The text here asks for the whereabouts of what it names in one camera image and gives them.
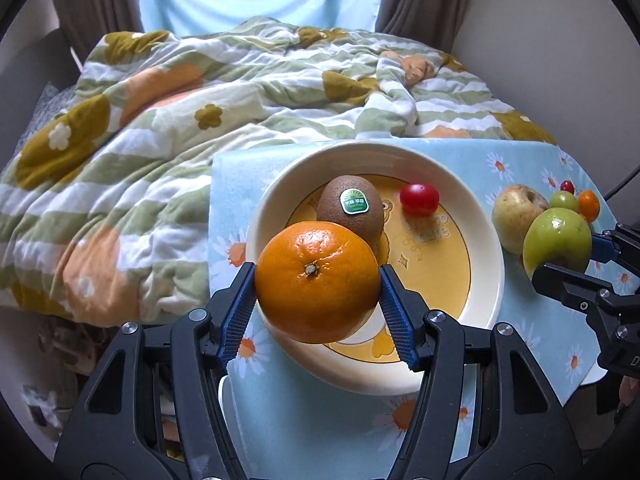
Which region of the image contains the small green tomato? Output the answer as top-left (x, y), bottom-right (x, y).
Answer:
top-left (549, 191), bottom-right (581, 213)

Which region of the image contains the grey bed headboard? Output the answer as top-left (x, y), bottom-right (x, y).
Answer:
top-left (0, 27), bottom-right (81, 128)

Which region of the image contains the orange cherry tomato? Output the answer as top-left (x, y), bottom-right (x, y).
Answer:
top-left (578, 189), bottom-right (600, 222)

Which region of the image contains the grey patterned pillow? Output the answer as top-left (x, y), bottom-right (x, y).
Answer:
top-left (22, 82), bottom-right (81, 133)

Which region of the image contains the brown curtain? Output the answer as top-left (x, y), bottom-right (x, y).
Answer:
top-left (47, 0), bottom-right (146, 56)
top-left (375, 0), bottom-right (473, 53)

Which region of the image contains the black cable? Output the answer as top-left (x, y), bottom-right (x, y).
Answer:
top-left (604, 162), bottom-right (640, 198)

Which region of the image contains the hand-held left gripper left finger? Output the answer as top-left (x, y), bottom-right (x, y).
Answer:
top-left (55, 261), bottom-right (259, 480)

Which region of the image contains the brown kiwi with green sticker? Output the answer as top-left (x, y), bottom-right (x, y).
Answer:
top-left (316, 175), bottom-right (386, 256)

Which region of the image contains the large orange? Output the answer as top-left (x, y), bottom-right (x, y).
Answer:
top-left (255, 221), bottom-right (382, 345)

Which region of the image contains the green apple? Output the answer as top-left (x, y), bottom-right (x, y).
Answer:
top-left (522, 208), bottom-right (593, 281)

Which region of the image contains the green striped flower blanket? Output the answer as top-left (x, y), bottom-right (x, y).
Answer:
top-left (0, 16), bottom-right (558, 322)

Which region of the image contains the light blue daisy tablecloth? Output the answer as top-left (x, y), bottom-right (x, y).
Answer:
top-left (207, 137), bottom-right (621, 480)

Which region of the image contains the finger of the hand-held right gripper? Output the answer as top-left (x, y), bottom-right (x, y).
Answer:
top-left (590, 224), bottom-right (640, 273)
top-left (531, 261), bottom-right (640, 346)

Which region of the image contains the wrinkled yellow-brown apple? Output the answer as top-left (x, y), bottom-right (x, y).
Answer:
top-left (491, 184), bottom-right (550, 255)

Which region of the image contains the cream bowl with yellow inside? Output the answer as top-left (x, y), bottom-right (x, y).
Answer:
top-left (246, 141), bottom-right (506, 395)

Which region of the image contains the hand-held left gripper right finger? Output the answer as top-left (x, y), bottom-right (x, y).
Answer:
top-left (377, 262), bottom-right (586, 480)

